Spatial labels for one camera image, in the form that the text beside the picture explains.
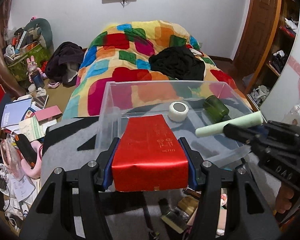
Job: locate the person's right hand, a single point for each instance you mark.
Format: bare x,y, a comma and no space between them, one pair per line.
282,202

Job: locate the gold green rectangular case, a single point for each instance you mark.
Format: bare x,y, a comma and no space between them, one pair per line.
174,221

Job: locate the colourful patchwork quilt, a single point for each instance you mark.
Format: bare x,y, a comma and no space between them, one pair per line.
126,52

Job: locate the pink small box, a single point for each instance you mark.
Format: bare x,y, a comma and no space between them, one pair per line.
48,114

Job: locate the grey green neck pillow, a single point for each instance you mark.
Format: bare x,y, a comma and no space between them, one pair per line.
40,28

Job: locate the dark green jar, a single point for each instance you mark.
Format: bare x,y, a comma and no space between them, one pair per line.
215,109

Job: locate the wooden shelf unit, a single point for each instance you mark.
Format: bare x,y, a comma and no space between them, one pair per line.
278,50

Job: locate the clear plastic storage bin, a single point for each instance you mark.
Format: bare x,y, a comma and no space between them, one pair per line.
124,100

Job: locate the rabbit figure toy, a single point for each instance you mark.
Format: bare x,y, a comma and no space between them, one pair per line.
35,74

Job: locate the black orange handheld tool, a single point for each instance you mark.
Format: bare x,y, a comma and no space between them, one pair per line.
24,145

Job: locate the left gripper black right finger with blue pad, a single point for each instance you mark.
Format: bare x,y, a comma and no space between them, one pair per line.
248,214

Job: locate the gold brown cosmetic box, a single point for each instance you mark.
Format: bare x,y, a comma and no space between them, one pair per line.
188,204

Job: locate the white tape roll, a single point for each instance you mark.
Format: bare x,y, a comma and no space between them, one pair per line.
178,111

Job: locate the light green tube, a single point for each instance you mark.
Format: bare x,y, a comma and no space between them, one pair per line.
245,121

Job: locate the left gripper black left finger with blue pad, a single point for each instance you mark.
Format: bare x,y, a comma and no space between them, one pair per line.
51,215

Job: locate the red rectangular gift box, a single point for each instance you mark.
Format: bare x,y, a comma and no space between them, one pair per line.
149,157

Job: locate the blue notebook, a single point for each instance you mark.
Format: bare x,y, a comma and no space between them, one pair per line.
14,112

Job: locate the wooden door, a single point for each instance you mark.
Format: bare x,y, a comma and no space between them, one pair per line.
256,43

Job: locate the black garment on quilt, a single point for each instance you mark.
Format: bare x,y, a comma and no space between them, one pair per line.
178,63

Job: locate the dark clothes pile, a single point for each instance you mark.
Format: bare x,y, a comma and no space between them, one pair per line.
64,64

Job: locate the grey black striped blanket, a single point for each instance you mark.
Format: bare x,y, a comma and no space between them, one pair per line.
130,215

